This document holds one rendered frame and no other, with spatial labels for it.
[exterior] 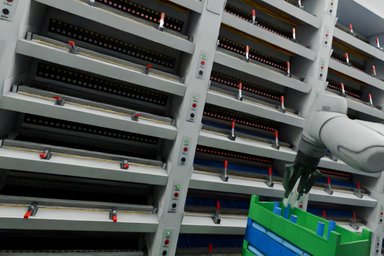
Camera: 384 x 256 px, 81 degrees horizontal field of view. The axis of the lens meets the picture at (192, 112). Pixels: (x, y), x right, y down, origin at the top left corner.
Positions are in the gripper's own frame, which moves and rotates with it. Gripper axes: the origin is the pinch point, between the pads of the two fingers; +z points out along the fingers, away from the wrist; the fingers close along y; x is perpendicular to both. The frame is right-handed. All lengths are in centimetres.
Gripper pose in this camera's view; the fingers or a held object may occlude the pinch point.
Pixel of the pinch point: (290, 198)
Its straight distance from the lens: 99.8
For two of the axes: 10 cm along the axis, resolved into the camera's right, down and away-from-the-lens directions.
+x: 0.7, -3.3, 9.4
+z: -1.8, 9.2, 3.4
